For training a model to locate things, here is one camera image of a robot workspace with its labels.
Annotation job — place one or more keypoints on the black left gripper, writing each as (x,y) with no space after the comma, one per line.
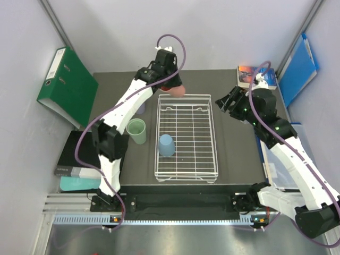
(177,81)

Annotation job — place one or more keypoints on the blue paperback book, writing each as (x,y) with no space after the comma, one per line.
(245,73)

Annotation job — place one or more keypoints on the blue folder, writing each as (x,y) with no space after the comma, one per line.
(300,68)

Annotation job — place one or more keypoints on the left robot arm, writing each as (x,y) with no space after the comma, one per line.
(108,132)

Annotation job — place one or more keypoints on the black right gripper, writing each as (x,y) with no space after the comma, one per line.
(223,104)

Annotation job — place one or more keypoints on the blue cup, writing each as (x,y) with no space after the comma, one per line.
(166,146)

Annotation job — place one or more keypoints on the green ring binder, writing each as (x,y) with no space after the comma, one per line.
(69,88)

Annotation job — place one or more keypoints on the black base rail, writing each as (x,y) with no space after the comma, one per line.
(179,207)

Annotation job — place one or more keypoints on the pink cup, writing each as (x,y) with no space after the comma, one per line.
(178,91)

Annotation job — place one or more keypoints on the white wire dish rack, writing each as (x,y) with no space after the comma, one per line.
(190,123)

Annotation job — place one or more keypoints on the purple cup front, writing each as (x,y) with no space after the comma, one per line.
(141,109)

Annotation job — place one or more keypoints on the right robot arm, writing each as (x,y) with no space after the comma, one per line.
(316,210)

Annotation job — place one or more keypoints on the dark green cup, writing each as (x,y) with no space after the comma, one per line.
(136,128)

